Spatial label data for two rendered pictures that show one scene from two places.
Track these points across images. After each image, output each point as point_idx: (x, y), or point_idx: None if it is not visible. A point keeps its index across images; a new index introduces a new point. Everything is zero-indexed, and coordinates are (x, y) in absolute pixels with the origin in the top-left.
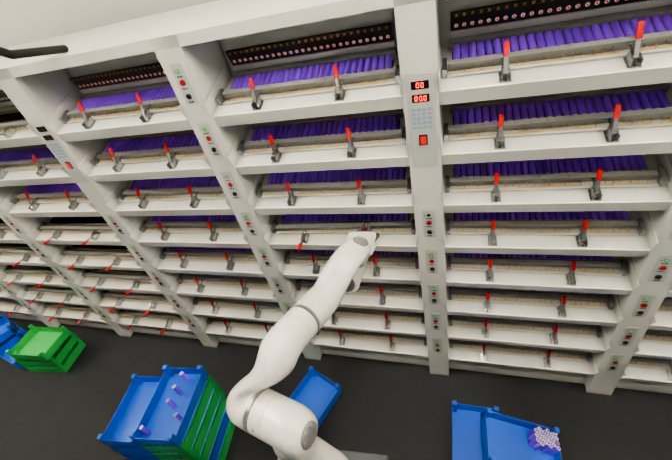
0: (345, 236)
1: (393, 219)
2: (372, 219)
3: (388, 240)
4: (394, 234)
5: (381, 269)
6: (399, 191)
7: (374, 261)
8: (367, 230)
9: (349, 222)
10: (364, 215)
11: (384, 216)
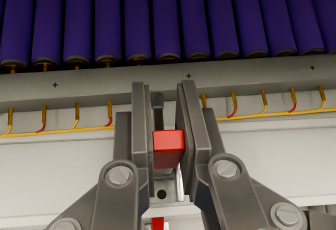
0: (1, 161)
1: (282, 46)
2: (163, 49)
3: (269, 170)
4: (292, 130)
5: (172, 227)
6: None
7: (157, 223)
8: (228, 199)
9: (21, 70)
10: (111, 26)
11: (228, 29)
